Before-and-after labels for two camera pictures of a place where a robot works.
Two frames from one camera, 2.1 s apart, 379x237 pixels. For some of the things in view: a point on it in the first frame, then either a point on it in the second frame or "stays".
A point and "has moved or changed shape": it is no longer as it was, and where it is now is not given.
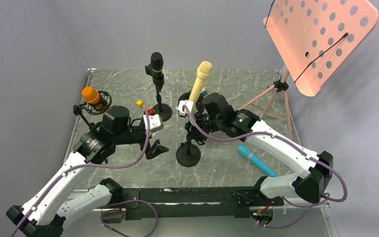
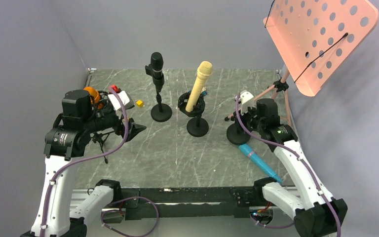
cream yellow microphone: (204, 72) stays
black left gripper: (156, 148) to (133, 128)
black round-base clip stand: (188, 154) has moved or changed shape
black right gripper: (193, 133) to (243, 116)
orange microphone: (92, 96) stays
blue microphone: (244, 150) stays
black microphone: (155, 69) stays
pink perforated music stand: (314, 39) stays
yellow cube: (139, 103) stays
